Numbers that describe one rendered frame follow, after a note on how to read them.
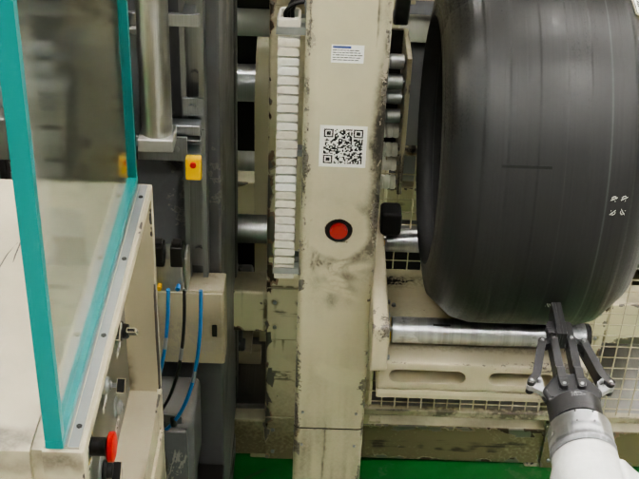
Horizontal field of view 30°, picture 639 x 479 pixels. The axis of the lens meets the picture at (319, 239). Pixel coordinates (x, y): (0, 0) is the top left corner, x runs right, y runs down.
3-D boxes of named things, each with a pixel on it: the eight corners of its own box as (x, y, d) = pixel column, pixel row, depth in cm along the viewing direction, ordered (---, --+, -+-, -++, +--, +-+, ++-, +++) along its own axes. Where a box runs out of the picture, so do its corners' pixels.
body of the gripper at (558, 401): (613, 409, 164) (602, 360, 171) (551, 408, 164) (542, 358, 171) (603, 445, 169) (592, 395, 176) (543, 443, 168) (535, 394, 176)
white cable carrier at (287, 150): (273, 277, 205) (278, 18, 179) (275, 261, 210) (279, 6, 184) (299, 278, 205) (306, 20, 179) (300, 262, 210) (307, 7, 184)
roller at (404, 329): (385, 335, 200) (385, 311, 202) (383, 346, 204) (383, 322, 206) (593, 342, 200) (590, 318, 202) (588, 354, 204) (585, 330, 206)
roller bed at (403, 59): (303, 191, 240) (307, 55, 224) (304, 155, 252) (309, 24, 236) (401, 195, 240) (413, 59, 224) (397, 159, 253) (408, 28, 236)
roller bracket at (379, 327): (369, 373, 201) (373, 326, 195) (364, 243, 234) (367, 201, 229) (389, 373, 201) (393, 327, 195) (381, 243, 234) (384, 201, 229)
